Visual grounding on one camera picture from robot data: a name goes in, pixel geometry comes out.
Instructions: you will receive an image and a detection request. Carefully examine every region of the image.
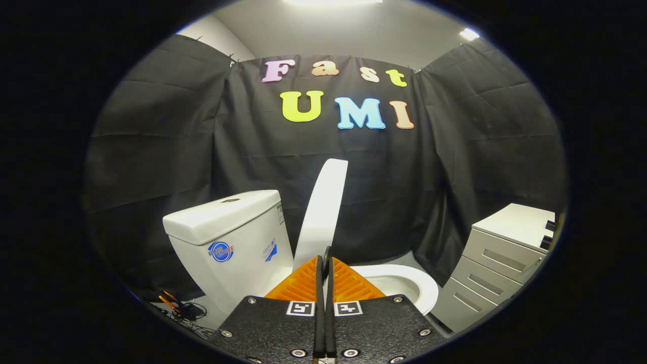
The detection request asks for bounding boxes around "white toilet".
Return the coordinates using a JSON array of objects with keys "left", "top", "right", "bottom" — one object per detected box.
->
[{"left": 162, "top": 190, "right": 440, "bottom": 332}]

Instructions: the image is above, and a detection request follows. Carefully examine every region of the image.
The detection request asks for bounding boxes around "black cable bundle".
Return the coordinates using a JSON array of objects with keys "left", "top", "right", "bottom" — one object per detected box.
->
[{"left": 174, "top": 302, "right": 219, "bottom": 340}]

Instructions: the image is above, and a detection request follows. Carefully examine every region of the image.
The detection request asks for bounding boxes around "white toilet lid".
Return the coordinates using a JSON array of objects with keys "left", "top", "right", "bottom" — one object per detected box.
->
[{"left": 293, "top": 158, "right": 349, "bottom": 271}]

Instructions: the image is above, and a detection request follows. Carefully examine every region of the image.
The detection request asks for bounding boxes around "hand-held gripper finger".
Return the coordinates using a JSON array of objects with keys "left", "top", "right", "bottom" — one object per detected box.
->
[
  {"left": 326, "top": 257, "right": 446, "bottom": 364},
  {"left": 209, "top": 255, "right": 326, "bottom": 364}
]

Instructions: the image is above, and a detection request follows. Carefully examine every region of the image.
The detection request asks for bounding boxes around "white toilet seat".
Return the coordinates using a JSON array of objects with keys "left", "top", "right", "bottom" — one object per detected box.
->
[{"left": 351, "top": 263, "right": 440, "bottom": 316}]

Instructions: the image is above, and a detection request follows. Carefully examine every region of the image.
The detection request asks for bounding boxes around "grey drawer cabinet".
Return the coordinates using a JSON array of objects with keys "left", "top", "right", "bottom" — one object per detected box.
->
[{"left": 431, "top": 203, "right": 557, "bottom": 335}]

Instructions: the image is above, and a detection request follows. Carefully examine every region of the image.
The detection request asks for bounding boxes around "black backdrop cloth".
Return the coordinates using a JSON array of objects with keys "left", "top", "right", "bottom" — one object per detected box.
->
[{"left": 83, "top": 33, "right": 568, "bottom": 304}]

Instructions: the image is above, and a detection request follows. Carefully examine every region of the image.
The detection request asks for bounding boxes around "large ceiling light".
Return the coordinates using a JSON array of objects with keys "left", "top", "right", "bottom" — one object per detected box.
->
[{"left": 282, "top": 0, "right": 384, "bottom": 6}]

